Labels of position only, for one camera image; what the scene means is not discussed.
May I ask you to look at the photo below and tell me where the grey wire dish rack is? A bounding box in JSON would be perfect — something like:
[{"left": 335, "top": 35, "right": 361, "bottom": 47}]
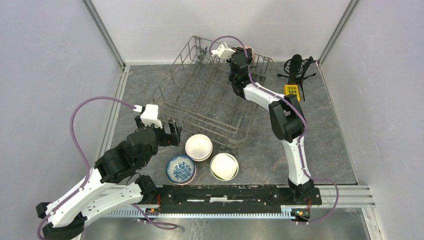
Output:
[{"left": 150, "top": 35, "right": 258, "bottom": 155}]

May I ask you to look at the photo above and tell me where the green and white bowl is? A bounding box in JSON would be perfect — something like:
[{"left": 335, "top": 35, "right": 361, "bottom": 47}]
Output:
[{"left": 211, "top": 153, "right": 239, "bottom": 180}]

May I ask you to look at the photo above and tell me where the floral brown patterned bowl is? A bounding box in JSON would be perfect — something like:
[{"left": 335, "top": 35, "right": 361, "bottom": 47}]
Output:
[{"left": 245, "top": 47, "right": 256, "bottom": 62}]

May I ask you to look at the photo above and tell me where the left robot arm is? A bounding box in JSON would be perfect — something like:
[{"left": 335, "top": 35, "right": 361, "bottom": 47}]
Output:
[{"left": 36, "top": 116, "right": 182, "bottom": 240}]

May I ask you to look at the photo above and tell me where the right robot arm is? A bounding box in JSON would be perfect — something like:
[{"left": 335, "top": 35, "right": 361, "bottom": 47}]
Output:
[{"left": 227, "top": 47, "right": 314, "bottom": 204}]

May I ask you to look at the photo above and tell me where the blue floral bowl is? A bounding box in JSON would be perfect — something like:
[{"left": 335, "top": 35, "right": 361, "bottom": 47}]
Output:
[{"left": 165, "top": 154, "right": 196, "bottom": 185}]

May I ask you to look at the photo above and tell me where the yellow block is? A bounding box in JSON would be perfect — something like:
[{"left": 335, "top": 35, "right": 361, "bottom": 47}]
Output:
[{"left": 283, "top": 84, "right": 301, "bottom": 101}]

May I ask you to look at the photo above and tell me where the black microphone on tripod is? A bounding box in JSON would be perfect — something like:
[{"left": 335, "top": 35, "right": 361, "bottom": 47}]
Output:
[{"left": 277, "top": 54, "right": 317, "bottom": 101}]

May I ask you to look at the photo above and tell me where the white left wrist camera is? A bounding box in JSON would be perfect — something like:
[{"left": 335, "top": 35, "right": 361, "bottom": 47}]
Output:
[{"left": 133, "top": 104, "right": 163, "bottom": 129}]

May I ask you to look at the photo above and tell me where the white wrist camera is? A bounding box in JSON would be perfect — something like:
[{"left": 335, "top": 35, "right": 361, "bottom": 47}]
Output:
[
  {"left": 210, "top": 42, "right": 236, "bottom": 60},
  {"left": 133, "top": 104, "right": 163, "bottom": 129}
]

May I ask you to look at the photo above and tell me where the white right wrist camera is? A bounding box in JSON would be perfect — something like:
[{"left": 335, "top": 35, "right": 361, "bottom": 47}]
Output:
[{"left": 210, "top": 42, "right": 236, "bottom": 60}]

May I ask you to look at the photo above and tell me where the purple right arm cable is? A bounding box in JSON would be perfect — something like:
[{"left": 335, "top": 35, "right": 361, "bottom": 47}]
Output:
[{"left": 208, "top": 35, "right": 341, "bottom": 226}]

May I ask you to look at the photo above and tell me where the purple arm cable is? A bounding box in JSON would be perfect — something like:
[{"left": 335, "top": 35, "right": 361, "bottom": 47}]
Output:
[
  {"left": 208, "top": 35, "right": 341, "bottom": 226},
  {"left": 36, "top": 96, "right": 180, "bottom": 240}
]

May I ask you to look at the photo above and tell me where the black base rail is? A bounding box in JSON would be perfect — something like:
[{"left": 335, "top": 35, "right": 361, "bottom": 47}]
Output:
[{"left": 159, "top": 184, "right": 323, "bottom": 215}]

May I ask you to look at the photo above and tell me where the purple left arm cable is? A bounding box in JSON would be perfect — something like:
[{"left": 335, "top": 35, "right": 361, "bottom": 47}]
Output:
[{"left": 36, "top": 96, "right": 180, "bottom": 240}]

